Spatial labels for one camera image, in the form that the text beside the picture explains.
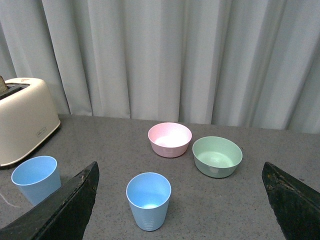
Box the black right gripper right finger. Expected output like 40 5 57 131
261 162 320 240

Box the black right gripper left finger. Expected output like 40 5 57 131
0 161 100 240

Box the blue cup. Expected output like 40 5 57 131
126 172 172 232
11 156 62 206

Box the green bowl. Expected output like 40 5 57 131
192 136 243 179

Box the cream white toaster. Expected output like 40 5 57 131
0 77 61 167

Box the pink bowl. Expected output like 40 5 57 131
147 122 192 158

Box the toast bread slice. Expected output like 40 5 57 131
0 76 8 94

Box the white toaster cable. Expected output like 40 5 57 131
0 192 22 209

